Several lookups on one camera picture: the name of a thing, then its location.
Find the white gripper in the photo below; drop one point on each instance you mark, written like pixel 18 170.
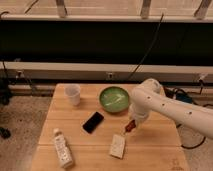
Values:
pixel 139 115

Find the red pepper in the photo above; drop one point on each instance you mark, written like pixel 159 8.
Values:
pixel 130 126

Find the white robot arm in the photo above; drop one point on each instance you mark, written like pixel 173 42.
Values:
pixel 146 97

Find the white sponge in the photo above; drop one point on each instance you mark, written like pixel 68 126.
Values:
pixel 117 146

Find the green bowl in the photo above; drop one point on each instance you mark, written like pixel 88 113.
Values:
pixel 114 99

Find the black smartphone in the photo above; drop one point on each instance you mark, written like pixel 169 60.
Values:
pixel 90 125

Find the blue power box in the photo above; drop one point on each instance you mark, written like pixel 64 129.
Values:
pixel 183 98

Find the wooden table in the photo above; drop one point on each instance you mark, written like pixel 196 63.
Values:
pixel 154 146

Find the white plastic cup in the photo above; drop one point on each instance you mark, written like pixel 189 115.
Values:
pixel 72 91

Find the white plastic bottle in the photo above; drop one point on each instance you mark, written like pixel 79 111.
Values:
pixel 62 149

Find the black object at left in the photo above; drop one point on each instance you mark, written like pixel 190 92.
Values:
pixel 4 133

